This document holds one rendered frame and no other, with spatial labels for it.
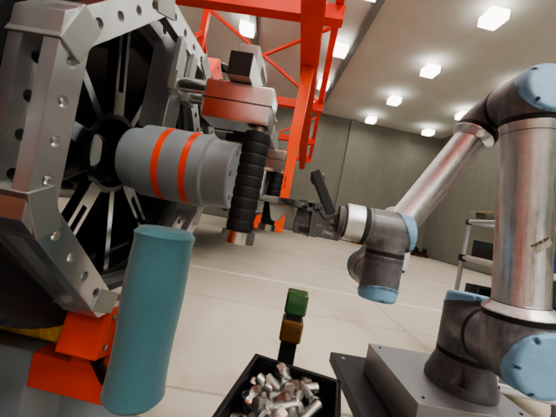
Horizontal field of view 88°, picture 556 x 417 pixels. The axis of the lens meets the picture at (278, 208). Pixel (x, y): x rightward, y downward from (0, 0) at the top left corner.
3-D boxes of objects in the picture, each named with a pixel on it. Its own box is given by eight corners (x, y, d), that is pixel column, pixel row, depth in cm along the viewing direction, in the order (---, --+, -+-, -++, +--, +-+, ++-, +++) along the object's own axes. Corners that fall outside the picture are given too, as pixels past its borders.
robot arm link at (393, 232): (416, 258, 64) (424, 215, 65) (361, 247, 65) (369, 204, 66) (401, 253, 74) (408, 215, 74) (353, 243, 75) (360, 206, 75)
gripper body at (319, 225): (289, 232, 67) (340, 242, 67) (296, 196, 68) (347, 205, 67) (290, 230, 75) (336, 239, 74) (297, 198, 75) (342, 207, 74)
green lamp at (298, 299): (284, 306, 56) (288, 286, 56) (304, 311, 55) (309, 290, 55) (283, 313, 52) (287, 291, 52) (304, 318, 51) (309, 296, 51)
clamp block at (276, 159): (250, 167, 75) (254, 147, 75) (284, 174, 74) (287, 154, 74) (246, 164, 70) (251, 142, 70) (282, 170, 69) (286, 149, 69)
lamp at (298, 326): (279, 332, 56) (283, 312, 56) (299, 337, 55) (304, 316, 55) (278, 341, 52) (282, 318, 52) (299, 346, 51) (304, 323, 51)
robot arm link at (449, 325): (474, 344, 92) (483, 290, 93) (516, 373, 75) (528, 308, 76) (426, 334, 93) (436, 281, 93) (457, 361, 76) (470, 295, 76)
